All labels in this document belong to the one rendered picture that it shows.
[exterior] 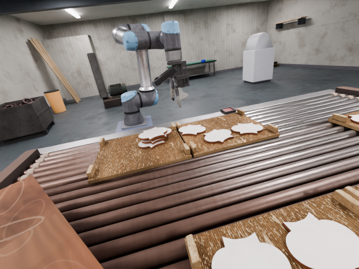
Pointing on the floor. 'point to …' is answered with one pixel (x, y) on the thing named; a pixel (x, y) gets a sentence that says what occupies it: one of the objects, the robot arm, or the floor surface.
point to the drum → (55, 100)
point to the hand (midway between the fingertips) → (175, 104)
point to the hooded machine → (258, 59)
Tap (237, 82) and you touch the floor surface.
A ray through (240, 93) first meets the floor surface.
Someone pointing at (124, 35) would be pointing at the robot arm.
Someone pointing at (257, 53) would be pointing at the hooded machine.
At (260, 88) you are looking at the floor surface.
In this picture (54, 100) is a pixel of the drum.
